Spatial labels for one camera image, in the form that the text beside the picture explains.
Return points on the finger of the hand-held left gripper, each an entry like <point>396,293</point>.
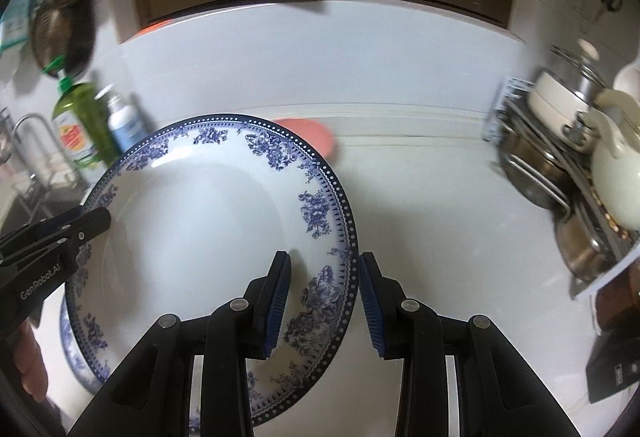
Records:
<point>85,224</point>

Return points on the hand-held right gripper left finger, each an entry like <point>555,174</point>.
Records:
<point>277,302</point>

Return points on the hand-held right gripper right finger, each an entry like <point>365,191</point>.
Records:
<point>372,307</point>

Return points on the blue floral white plate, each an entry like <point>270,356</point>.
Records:
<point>75,357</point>
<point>200,217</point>

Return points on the pink bowl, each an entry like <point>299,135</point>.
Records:
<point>312,137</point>

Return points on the person's left hand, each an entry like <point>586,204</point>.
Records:
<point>30,362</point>

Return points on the steel sink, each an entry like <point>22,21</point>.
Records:
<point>20,212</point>

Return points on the green dish soap bottle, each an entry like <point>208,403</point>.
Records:
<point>85,127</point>

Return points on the white blue pump bottle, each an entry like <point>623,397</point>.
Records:
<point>125,127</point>

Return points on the large chrome faucet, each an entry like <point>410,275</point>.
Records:
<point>22,122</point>

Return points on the large steel pot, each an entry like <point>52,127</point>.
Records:
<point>530,167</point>

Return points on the small steel pot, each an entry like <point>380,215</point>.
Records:
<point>585,247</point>

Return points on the metal pot rack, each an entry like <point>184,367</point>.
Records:
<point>607,284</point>

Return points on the cream cooking pot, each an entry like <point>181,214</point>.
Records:
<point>550,107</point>

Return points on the cream kettle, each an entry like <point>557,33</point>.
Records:
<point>615,177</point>

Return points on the glass pot lid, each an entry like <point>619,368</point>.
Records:
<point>585,82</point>

